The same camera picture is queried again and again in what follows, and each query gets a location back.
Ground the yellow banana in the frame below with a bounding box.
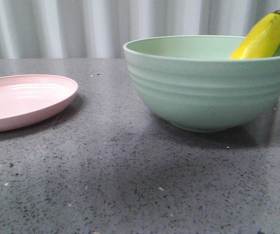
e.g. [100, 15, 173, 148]
[229, 10, 280, 59]

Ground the green ribbed bowl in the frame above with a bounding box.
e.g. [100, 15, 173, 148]
[123, 35, 280, 133]

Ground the pink plate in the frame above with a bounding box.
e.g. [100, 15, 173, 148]
[0, 74, 78, 132]

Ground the white pleated curtain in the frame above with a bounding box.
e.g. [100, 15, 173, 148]
[0, 0, 280, 59]

